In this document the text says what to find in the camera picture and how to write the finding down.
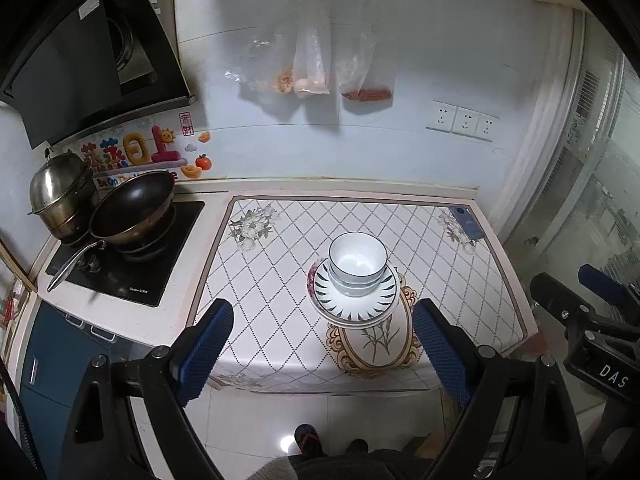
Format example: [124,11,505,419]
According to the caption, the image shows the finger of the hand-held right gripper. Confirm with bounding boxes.
[530,272,603,322]
[578,263,640,307]

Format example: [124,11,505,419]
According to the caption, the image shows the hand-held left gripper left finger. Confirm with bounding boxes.
[59,298,235,480]

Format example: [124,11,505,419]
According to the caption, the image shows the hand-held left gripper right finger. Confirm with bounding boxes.
[412,298,586,480]

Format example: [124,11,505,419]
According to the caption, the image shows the white floral plate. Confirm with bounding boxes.
[306,257,402,329]

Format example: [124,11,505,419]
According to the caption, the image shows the black glass gas stove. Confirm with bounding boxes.
[45,200,207,309]

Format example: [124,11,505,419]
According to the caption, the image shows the white bowl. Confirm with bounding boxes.
[328,232,389,282]
[330,266,387,297]

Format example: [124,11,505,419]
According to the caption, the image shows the blue smartphone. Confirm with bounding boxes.
[448,204,485,241]

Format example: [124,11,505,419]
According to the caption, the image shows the floral printed table mat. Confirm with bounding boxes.
[192,195,539,394]

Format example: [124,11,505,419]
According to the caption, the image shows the blue striped white plate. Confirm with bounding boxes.
[313,258,399,322]

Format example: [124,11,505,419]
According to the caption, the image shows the black orange slipper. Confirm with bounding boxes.
[293,423,324,459]

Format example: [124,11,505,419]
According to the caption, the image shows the blue kitchen cabinet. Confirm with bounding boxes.
[12,302,151,480]

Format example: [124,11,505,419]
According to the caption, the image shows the person's grey clothing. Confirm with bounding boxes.
[249,451,432,480]

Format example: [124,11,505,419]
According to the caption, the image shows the black wok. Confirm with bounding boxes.
[47,170,177,294]

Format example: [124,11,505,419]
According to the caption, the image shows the steel steamer pot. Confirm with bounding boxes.
[27,151,101,242]

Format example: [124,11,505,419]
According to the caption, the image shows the clear bag with red contents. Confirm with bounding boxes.
[335,0,397,104]

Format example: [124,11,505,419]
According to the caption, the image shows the clear bag with orange contents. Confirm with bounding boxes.
[224,0,302,97]

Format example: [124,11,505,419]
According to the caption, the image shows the clear bag with pale contents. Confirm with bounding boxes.
[292,0,333,99]

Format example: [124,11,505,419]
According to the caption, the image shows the black range hood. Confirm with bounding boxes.
[0,0,199,151]

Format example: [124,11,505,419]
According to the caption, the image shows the white wall socket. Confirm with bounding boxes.
[475,112,502,142]
[425,100,459,134]
[452,106,482,137]

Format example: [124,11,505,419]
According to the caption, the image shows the colourful wall stickers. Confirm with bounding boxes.
[62,110,214,187]

